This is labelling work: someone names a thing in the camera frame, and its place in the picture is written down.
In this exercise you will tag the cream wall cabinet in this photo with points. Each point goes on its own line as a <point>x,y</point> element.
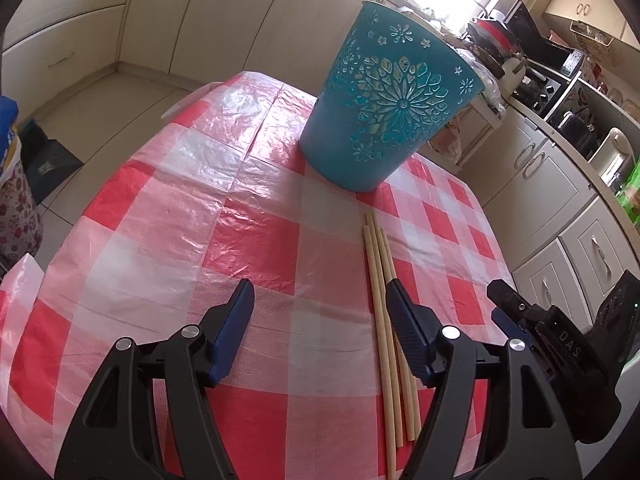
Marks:
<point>590,0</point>

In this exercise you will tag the floral fabric bin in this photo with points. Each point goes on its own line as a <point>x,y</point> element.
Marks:
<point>17,215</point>

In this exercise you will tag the red checkered plastic tablecloth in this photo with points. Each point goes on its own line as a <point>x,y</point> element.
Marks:
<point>200,210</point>

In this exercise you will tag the white electric kettle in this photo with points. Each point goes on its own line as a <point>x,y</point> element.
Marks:
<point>612,155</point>

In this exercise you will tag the red lidded pot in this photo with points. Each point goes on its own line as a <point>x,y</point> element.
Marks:
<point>492,35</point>

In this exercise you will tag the white storage trolley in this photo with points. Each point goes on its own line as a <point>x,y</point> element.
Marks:
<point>475,132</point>

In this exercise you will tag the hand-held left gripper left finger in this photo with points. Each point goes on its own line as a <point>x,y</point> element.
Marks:
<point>227,335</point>

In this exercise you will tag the cream base cabinet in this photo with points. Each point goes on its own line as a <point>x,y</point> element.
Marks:
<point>540,195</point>
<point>240,15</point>
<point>65,25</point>

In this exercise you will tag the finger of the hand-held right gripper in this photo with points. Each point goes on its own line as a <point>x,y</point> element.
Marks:
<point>506,325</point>
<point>507,300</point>

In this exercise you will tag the black countertop oven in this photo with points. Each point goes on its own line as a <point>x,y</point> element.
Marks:
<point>545,92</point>

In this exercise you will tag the teal perforated plastic basket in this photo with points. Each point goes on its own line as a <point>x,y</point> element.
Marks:
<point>390,110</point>

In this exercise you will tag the black microwave oven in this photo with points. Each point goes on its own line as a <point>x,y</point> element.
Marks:
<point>542,40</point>

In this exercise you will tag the clear plastic bag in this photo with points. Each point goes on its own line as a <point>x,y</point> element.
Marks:
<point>482,77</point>

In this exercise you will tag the white jug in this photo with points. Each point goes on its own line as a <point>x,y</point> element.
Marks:
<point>514,75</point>

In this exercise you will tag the green snack bag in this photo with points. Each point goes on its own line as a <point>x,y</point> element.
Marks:
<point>630,185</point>

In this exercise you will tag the black box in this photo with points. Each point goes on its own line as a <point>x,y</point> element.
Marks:
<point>52,157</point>

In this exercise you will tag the long wooden chopstick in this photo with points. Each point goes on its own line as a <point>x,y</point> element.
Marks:
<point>374,240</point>
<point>376,300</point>
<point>384,250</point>

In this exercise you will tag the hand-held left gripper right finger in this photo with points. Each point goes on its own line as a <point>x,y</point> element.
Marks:
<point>410,335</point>

